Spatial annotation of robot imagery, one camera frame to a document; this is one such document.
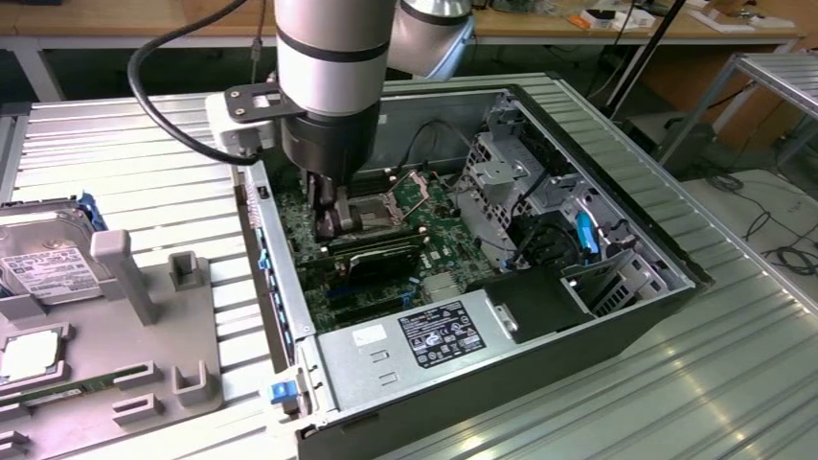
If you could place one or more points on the long black expansion slot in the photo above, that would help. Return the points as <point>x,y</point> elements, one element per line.
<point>374,309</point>

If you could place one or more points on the silver CPU chip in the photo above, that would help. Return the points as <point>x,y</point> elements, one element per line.
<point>28,354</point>

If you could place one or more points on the orange and white box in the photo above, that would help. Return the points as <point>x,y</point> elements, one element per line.
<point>582,20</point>

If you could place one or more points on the black fan shroud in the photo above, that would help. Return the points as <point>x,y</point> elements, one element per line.
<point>536,302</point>

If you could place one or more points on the grey metal frame stand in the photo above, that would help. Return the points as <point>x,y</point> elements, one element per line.
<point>786,72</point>

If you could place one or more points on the small white box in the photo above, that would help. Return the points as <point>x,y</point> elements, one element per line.
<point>639,19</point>

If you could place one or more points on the small silver heatsink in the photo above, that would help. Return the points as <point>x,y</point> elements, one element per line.
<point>444,287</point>

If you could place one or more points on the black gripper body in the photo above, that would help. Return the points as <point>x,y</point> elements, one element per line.
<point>332,144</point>

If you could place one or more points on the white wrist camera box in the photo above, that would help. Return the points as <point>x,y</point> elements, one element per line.
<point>232,139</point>

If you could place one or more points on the open black PC case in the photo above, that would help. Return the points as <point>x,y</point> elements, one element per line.
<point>511,407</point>

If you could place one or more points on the green motherboard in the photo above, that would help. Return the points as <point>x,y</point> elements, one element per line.
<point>440,230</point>

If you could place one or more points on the black slanted pole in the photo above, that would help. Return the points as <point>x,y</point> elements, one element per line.
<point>640,62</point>

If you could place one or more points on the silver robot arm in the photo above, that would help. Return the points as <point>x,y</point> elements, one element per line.
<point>332,57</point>

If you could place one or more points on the flat white box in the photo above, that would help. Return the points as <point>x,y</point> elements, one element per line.
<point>722,19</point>

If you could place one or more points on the silver hard disk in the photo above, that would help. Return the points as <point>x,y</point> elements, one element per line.
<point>44,268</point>

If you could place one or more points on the black RAM slot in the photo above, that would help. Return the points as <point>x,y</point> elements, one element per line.
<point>378,188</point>
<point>378,172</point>
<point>378,177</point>
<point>378,182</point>

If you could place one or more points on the silver slotted disk bay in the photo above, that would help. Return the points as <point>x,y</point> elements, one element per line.
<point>628,282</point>

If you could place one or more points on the blue card retainer strip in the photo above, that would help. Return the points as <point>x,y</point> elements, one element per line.
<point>263,262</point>

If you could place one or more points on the metal socket cover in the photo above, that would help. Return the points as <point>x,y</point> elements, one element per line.
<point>415,191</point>

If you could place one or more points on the graphics card with black cooler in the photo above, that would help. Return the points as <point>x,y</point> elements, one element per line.
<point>376,263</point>

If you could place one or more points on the silver power supply unit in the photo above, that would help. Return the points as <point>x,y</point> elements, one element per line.
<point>358,374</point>

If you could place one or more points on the green RAM stick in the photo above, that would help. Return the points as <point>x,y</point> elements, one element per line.
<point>69,390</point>
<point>383,242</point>

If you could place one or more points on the blue case latch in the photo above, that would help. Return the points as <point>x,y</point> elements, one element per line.
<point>283,392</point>

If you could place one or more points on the CPU socket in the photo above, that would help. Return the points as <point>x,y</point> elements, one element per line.
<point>380,215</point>

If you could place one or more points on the grey parts rack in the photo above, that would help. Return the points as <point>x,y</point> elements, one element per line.
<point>96,345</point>

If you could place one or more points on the wooden desk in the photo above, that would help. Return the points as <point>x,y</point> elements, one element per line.
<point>530,26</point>

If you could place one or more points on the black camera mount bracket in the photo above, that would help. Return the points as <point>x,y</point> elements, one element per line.
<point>287,112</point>

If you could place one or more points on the black floor box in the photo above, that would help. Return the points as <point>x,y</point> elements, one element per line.
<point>683,144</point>

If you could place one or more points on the silver perforated disk bay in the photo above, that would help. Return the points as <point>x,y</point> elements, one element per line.
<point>492,177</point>

